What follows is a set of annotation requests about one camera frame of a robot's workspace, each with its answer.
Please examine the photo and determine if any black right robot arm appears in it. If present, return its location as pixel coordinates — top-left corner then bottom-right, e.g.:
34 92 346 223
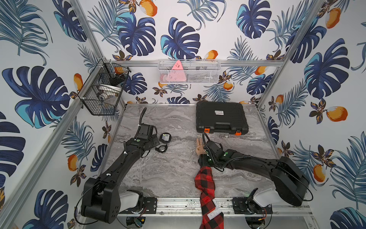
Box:
203 140 309 207

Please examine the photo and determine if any red plaid sleeved forearm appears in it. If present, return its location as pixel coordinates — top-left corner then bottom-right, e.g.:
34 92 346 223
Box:
194 154 224 229

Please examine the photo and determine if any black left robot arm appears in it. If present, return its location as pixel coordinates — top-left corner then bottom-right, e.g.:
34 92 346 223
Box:
81 124 159 223

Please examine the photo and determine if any round black disc gadget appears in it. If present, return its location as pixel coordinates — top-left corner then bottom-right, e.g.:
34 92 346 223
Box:
159 133 172 144

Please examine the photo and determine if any black plastic tool case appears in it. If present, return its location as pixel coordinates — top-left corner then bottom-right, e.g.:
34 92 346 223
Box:
196 101 249 135

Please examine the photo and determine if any pink triangular object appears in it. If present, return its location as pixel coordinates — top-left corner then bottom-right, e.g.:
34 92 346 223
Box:
160 60 187 84

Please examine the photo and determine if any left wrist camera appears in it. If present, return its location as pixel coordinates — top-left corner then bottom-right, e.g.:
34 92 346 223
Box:
137 123 154 140

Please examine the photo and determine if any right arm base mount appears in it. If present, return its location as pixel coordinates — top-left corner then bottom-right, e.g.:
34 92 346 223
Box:
232 197 273 215

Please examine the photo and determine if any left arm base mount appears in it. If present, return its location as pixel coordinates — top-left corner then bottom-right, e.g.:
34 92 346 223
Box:
121 197 158 215

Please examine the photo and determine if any black wire basket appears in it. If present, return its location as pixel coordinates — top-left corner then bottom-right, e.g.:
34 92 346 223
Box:
77 59 131 116

